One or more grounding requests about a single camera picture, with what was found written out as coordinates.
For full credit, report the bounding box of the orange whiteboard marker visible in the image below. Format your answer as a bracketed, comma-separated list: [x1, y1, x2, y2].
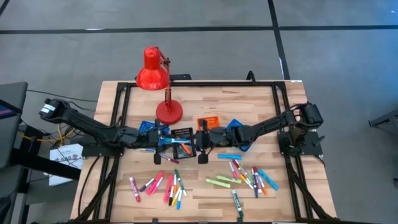
[258, 175, 269, 196]

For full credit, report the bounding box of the red desk lamp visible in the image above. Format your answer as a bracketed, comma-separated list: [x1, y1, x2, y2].
[136, 45, 183, 126]

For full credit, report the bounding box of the red slim whiteboard marker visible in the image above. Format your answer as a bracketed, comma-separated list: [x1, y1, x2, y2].
[233, 159, 249, 183]

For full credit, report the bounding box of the purple thin marker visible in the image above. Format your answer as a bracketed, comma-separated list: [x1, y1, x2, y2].
[139, 177, 155, 193]

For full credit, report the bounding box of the blue plastic basket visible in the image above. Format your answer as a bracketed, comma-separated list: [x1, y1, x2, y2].
[138, 120, 171, 138]
[224, 118, 253, 152]

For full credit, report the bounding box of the light blue whiteboard marker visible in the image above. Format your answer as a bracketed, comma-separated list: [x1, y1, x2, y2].
[257, 169, 280, 191]

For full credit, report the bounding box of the yellow cable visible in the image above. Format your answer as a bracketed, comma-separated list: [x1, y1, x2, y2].
[17, 123, 77, 147]

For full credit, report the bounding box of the orange plastic basket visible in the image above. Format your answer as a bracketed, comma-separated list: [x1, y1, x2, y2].
[197, 115, 221, 132]

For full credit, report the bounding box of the dark green slim whiteboard marker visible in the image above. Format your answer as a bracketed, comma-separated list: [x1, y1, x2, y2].
[174, 169, 188, 197]

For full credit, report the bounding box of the green chunky whiteboard marker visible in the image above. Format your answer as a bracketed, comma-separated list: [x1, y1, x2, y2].
[231, 189, 245, 219]

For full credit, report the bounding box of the black aluminium rig frame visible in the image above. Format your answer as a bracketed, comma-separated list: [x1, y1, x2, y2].
[70, 81, 338, 224]

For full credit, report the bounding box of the black office desk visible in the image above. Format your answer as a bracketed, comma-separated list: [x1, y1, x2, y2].
[0, 82, 82, 224]

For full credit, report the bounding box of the blue highlighter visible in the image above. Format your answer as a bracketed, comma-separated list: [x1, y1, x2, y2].
[157, 137, 191, 146]
[217, 153, 243, 161]

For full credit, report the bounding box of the pink highlighter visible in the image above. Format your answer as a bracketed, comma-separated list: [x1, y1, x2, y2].
[146, 171, 165, 196]
[163, 174, 174, 204]

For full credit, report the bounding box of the pink white thin marker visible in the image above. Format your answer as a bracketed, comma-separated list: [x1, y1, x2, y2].
[150, 176, 164, 196]
[228, 161, 239, 180]

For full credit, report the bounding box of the dark screen device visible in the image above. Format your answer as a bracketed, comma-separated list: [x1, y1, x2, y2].
[0, 98, 16, 121]

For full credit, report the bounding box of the magenta whiteboard marker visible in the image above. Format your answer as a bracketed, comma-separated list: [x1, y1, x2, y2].
[159, 154, 180, 165]

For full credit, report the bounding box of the black plastic basket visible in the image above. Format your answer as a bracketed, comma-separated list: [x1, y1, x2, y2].
[170, 126, 198, 161]

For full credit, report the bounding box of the light green slim whiteboard marker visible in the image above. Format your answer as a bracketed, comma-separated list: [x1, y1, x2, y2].
[238, 163, 254, 184]

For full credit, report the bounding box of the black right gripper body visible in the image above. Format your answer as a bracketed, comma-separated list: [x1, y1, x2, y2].
[194, 126, 220, 155]

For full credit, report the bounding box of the purple whiteboard marker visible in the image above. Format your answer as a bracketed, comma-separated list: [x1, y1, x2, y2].
[251, 167, 259, 199]

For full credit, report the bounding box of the black lamp power adapter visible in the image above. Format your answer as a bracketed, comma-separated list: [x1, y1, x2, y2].
[169, 73, 192, 82]

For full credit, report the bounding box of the green highlighter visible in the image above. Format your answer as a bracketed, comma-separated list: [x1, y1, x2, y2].
[205, 177, 232, 189]
[215, 174, 243, 185]

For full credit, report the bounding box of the pink whiteboard marker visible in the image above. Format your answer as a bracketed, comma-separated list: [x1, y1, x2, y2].
[129, 176, 142, 203]

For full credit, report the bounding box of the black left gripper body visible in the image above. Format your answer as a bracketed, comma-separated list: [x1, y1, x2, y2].
[133, 126, 163, 156]

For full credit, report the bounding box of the orange highlighter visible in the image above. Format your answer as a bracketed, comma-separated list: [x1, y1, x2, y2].
[175, 136, 193, 156]

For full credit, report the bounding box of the black stand base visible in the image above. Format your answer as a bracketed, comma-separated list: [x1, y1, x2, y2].
[368, 108, 398, 135]

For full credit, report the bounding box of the yellow white thin marker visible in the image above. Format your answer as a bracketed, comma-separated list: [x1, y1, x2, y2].
[171, 186, 182, 207]
[239, 173, 255, 190]

